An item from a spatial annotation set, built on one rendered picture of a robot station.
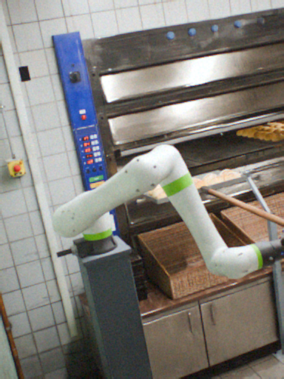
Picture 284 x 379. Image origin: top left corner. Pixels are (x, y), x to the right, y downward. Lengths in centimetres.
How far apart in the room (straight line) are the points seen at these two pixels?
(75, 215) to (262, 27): 216
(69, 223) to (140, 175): 38
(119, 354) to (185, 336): 86
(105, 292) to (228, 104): 176
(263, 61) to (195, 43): 50
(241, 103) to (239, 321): 142
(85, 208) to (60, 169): 128
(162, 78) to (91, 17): 57
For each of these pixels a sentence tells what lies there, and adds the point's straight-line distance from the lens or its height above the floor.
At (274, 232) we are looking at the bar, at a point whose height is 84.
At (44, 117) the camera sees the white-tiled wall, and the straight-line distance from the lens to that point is 309.
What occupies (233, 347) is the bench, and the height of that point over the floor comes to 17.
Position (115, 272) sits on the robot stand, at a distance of 214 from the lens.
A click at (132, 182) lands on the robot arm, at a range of 172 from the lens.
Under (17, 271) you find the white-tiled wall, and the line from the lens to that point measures 325.
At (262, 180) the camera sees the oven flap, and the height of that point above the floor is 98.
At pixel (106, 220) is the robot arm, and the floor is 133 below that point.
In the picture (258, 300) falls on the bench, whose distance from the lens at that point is 322.
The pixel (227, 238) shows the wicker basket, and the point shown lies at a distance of 338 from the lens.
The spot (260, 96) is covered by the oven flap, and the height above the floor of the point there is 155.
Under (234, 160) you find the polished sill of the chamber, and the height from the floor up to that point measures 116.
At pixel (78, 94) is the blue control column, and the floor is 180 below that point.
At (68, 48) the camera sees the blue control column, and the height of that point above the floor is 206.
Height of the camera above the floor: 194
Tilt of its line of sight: 14 degrees down
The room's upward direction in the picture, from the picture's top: 10 degrees counter-clockwise
